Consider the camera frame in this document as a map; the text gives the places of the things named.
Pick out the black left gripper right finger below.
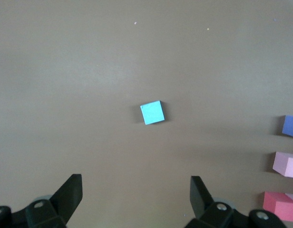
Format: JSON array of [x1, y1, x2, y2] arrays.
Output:
[[186, 175, 235, 228]]

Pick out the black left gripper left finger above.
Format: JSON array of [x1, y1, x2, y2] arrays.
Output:
[[24, 174, 83, 228]]

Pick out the red foam cube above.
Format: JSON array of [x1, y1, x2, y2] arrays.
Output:
[[263, 191, 293, 222]]

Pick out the purple foam cube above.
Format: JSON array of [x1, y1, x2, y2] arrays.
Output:
[[282, 115, 293, 138]]

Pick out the blue foam cube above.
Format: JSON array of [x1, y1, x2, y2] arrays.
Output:
[[140, 100, 166, 126]]

